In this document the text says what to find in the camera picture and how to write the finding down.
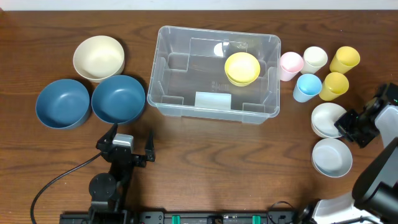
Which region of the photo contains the yellow cup far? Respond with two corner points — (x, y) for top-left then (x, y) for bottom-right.
(330, 46), (361, 74)

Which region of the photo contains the cream cup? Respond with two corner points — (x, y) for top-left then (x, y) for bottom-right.
(300, 46), (328, 74)

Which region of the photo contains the grey-blue small bowl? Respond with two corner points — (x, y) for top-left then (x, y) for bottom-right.
(311, 138), (353, 178)

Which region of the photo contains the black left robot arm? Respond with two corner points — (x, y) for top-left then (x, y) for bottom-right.
(86, 123), (155, 224)

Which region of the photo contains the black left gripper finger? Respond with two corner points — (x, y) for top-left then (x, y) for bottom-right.
(96, 123), (118, 151)
(144, 130), (155, 162)

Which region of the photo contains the yellow small bowl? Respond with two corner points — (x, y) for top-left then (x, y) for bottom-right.
(224, 52), (261, 86)

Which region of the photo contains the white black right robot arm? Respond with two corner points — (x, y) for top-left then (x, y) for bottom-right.
(308, 105), (397, 224)

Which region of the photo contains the yellow cup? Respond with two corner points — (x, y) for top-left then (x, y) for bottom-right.
(330, 46), (361, 74)
(319, 72), (349, 101)

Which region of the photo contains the pink cup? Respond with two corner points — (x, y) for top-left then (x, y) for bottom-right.
(279, 52), (304, 82)

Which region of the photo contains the cream large bowl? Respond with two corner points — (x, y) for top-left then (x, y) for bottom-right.
(73, 35), (125, 83)

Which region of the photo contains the yellow cup near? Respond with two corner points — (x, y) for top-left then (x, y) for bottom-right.
(319, 72), (349, 101)

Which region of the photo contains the dark blue bowl left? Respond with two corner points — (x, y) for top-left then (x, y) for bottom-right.
(35, 79), (91, 129)

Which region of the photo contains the dark blue bowl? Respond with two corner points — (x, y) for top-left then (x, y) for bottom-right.
(91, 75), (146, 124)
(35, 79), (91, 129)

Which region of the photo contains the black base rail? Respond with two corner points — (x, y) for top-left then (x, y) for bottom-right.
(59, 205), (315, 224)

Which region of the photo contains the white small bowl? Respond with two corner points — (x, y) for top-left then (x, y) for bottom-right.
(311, 103), (346, 138)

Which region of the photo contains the clear plastic storage bin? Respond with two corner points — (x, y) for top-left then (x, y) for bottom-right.
(147, 26), (281, 124)

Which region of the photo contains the dark blue bowl right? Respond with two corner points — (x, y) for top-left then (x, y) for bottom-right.
(91, 75), (146, 124)

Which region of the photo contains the light blue cup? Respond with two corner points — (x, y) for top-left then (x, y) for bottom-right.
(293, 73), (322, 103)

